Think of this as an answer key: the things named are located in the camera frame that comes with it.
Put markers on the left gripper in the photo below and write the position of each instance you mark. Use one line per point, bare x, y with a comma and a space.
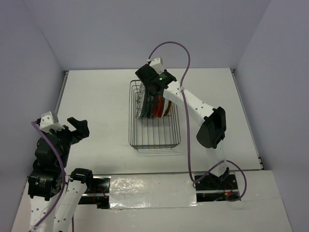
82, 129

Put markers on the red plate with teal flower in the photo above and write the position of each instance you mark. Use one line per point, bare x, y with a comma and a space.
158, 106

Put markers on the dark green plate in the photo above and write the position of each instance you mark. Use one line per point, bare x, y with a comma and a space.
145, 109

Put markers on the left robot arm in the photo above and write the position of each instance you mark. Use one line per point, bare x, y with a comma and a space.
54, 196

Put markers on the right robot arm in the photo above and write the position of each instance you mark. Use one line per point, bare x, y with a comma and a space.
211, 121

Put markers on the speckled white plate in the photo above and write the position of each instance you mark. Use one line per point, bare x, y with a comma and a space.
140, 100

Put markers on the orange plate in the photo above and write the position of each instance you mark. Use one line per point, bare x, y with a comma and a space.
164, 107

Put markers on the yellow brown plate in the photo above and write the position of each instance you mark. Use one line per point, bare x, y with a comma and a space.
168, 108

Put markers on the silver foil tape patch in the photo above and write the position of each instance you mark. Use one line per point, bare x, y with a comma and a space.
143, 191

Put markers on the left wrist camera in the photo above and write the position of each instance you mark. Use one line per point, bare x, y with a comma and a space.
49, 121

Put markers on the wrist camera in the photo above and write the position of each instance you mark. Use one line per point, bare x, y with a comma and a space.
156, 64
49, 121

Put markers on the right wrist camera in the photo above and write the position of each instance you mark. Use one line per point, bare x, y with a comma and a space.
156, 64

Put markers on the wire dish rack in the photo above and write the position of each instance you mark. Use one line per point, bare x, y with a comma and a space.
151, 132

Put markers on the black mounting rail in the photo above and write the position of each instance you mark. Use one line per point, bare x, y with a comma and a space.
206, 191

